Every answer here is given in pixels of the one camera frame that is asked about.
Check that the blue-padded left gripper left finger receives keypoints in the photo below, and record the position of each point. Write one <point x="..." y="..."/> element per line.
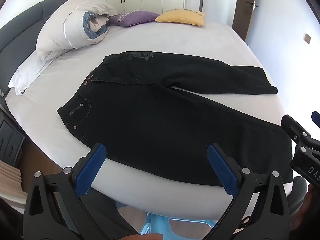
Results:
<point x="86" y="169"/>

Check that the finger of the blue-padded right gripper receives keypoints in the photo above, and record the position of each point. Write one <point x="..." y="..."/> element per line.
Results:
<point x="295" y="131"/>
<point x="315" y="117"/>

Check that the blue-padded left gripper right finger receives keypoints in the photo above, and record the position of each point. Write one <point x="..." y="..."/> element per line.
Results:
<point x="234" y="179"/>

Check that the black denim pants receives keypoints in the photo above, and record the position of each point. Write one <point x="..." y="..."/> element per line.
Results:
<point x="151" y="112"/>

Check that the person's right hand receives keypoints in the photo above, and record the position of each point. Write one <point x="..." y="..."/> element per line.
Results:
<point x="310" y="201"/>

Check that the person's left hand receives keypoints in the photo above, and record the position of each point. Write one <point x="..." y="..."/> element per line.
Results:
<point x="149" y="236"/>

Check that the dark bedside cabinet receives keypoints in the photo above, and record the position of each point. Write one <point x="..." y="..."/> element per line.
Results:
<point x="11" y="141"/>

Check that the white bed mattress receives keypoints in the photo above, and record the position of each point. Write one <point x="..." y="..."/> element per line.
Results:
<point x="36" y="112"/>

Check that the light blue plastic stool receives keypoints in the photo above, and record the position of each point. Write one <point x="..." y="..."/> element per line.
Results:
<point x="176" y="228"/>

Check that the white flat pillow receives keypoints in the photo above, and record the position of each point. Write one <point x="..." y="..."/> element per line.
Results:
<point x="28" y="71"/>

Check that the brown door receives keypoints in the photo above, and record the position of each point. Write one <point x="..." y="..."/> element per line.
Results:
<point x="243" y="17"/>

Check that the dark grey headboard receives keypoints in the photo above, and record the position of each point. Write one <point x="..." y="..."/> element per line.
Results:
<point x="19" y="36"/>

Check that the rolled white duvet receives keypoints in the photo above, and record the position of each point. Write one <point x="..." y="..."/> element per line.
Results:
<point x="75" y="24"/>

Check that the purple cushion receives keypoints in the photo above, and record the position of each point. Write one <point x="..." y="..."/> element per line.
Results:
<point x="133" y="18"/>

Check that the yellow cushion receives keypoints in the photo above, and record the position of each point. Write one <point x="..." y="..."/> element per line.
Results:
<point x="182" y="16"/>

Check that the wall switch plate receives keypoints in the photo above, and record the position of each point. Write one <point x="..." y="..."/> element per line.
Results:
<point x="307" y="38"/>

